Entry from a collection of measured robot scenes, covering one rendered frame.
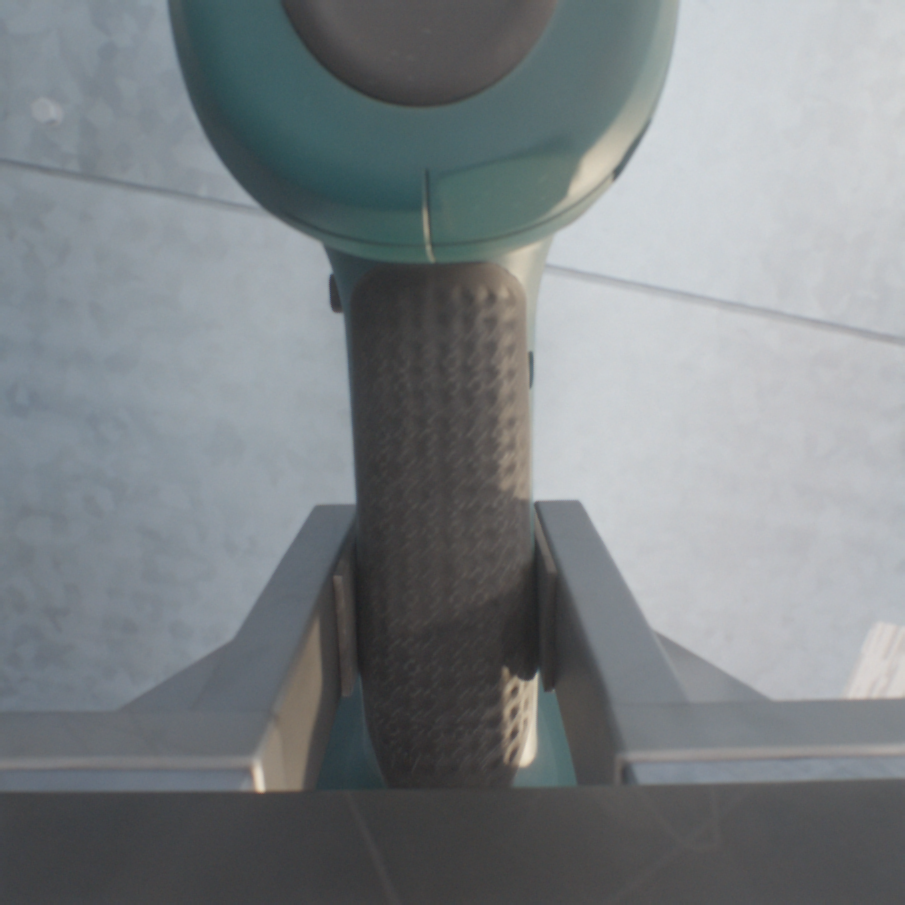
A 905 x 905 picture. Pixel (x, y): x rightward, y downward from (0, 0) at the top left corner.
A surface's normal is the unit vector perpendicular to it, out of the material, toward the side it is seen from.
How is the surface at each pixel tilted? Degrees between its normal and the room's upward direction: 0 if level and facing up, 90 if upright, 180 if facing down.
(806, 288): 90
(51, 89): 90
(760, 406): 90
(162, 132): 90
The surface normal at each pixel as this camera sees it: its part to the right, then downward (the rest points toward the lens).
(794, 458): 0.00, 0.26
